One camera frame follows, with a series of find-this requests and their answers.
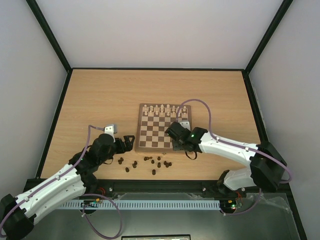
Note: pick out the white slotted cable duct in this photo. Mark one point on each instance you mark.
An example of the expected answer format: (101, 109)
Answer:
(212, 205)

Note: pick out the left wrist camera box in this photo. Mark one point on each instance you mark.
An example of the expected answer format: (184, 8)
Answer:
(111, 128)

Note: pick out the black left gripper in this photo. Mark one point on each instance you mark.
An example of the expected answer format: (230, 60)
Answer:
(129, 146)

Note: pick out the black left frame post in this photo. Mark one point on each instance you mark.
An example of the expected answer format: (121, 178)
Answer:
(38, 14)

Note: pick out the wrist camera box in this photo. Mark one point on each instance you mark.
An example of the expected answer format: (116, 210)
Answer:
(111, 128)
(185, 123)

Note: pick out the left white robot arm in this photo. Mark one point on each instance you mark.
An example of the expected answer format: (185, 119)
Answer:
(19, 214)

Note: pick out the white chess king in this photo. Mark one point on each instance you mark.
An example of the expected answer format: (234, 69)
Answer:
(168, 108)

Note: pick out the black corner frame post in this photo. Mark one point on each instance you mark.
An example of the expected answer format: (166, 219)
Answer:
(279, 15)

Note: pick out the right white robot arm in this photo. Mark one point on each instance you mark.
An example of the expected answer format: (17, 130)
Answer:
(264, 167)

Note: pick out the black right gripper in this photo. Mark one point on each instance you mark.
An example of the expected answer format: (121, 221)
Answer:
(178, 144)

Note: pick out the wooden chess board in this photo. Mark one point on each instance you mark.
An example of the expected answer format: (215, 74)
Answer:
(151, 136)

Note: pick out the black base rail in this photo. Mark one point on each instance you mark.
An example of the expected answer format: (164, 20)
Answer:
(204, 188)

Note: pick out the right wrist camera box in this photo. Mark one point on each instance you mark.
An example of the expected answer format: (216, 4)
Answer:
(185, 123)

